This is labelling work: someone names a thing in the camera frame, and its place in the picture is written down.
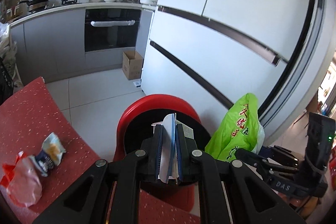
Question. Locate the cardboard box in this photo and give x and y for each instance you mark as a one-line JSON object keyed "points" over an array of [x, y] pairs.
{"points": [[132, 65]]}

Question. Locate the red plastic bag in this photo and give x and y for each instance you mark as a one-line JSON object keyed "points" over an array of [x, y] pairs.
{"points": [[23, 183]]}

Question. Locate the grey lower cabinets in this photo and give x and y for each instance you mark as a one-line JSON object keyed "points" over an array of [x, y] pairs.
{"points": [[52, 43]]}

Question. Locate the green plastic bag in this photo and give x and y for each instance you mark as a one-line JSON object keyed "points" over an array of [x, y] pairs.
{"points": [[236, 129]]}

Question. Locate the crumpled snack wrapper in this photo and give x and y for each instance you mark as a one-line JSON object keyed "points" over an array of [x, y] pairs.
{"points": [[50, 154]]}

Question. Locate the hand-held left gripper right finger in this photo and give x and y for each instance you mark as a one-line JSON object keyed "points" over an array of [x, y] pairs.
{"points": [[179, 155]]}

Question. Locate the white plastic bag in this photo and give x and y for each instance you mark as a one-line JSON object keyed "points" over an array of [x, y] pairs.
{"points": [[6, 43]]}

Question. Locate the red trash bin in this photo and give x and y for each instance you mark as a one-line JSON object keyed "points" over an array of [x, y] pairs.
{"points": [[147, 102]]}

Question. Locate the white refrigerator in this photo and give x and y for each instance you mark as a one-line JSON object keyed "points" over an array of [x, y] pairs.
{"points": [[236, 16]]}

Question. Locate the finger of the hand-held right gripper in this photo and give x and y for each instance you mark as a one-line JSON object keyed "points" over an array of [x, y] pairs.
{"points": [[284, 158], [253, 161]]}

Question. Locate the sliding door frame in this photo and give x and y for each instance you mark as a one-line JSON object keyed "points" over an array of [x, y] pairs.
{"points": [[302, 69]]}

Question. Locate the black plastic bag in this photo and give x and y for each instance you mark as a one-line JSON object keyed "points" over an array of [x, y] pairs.
{"points": [[5, 82]]}

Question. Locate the black wok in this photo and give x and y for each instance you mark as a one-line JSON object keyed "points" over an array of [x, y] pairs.
{"points": [[38, 1]]}

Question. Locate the black built-in oven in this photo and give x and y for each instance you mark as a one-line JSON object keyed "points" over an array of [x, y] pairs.
{"points": [[110, 29]]}

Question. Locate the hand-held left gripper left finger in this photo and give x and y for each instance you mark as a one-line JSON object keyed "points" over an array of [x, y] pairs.
{"points": [[157, 155]]}

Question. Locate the white blue carton box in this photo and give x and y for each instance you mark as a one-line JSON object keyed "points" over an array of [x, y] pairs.
{"points": [[168, 140]]}

